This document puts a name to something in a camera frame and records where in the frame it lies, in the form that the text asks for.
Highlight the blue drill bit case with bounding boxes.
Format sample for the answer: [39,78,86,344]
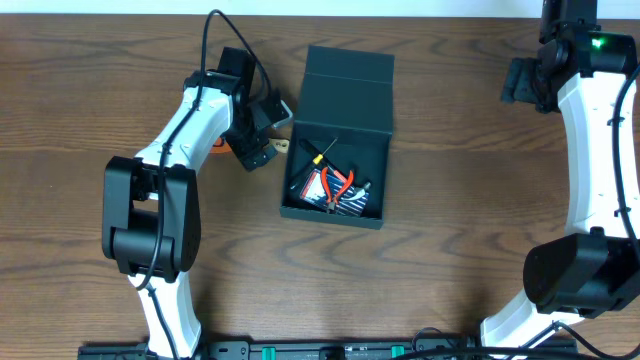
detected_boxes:
[300,169,369,217]

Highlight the black gift box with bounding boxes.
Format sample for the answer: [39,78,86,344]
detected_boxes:
[280,46,395,229]

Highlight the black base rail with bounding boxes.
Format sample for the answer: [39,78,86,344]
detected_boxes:
[77,335,578,360]

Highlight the red black cutting pliers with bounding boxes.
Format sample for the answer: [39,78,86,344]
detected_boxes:
[320,166,355,213]

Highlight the black yellow screwdriver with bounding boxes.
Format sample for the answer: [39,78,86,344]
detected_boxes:
[288,139,336,191]

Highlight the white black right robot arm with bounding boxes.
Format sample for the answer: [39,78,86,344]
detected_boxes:
[480,0,639,359]

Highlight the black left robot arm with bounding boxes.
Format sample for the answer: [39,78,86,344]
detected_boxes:
[102,47,292,359]

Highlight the red scraper wooden handle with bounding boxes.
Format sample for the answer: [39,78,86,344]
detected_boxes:
[210,138,289,154]

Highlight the small black handled hammer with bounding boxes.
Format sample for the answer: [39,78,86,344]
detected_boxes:
[300,139,371,201]

